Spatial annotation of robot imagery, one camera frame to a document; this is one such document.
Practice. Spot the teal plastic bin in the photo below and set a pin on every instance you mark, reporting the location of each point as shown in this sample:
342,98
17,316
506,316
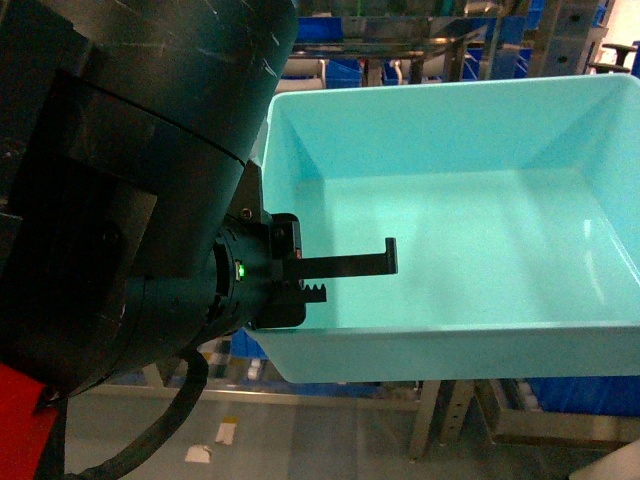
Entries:
515,207

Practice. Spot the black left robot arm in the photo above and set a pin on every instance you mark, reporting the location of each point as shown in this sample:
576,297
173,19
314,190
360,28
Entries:
132,222

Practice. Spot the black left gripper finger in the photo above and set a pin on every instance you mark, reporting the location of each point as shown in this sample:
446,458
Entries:
286,308
287,248

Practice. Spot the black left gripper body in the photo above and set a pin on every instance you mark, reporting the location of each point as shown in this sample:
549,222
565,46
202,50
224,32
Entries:
228,291

